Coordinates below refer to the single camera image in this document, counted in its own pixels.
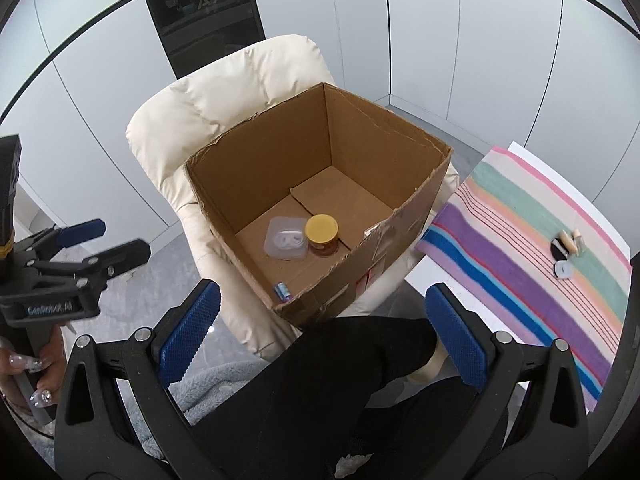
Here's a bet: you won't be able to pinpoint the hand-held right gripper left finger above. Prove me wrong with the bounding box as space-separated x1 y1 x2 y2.
54 280 222 480

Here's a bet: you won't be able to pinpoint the red can with gold lid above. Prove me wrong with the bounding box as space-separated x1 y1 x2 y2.
305 214 340 258

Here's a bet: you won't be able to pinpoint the dark glass panel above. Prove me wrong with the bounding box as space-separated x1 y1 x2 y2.
134 0 266 81

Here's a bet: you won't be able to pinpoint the grey fluffy cloth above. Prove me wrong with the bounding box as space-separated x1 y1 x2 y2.
115 360 271 466

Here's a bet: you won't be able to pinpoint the striped pastel cloth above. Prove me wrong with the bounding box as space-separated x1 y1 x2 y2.
417 146 632 413

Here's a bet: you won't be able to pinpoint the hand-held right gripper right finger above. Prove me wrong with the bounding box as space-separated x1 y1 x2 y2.
425 282 591 480

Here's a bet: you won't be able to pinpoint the translucent square plastic container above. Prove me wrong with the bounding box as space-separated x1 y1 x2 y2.
263 216 309 261

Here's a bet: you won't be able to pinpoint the person's black pants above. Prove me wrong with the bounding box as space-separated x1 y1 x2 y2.
192 316 511 480

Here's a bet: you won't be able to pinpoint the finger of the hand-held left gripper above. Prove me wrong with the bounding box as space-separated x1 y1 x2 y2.
30 239 152 293
17 218 107 259

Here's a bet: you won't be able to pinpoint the person's left hand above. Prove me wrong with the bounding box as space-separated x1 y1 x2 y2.
0 330 66 421

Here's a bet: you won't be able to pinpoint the brown cardboard box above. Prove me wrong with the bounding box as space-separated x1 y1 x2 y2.
185 82 453 331

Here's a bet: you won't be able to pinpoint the cream padded chair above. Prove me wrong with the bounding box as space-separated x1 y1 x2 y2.
125 34 461 386

